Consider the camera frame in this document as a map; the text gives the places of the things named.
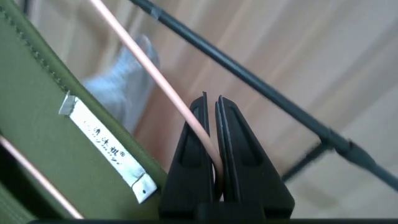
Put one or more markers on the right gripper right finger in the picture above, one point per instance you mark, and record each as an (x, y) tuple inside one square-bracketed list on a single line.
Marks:
[(255, 183)]

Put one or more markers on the green garment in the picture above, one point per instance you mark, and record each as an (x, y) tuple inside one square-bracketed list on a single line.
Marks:
[(46, 140)]

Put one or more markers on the black clothes rack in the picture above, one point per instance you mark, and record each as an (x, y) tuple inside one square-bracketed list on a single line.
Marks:
[(264, 87)]

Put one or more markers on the pink clothes hanger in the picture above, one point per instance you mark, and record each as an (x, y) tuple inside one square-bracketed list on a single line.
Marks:
[(155, 73)]

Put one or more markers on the pale grey shorts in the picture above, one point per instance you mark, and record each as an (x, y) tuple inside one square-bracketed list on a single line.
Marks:
[(124, 84)]

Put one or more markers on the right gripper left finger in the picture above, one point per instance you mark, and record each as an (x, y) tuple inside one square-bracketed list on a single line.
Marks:
[(186, 183)]

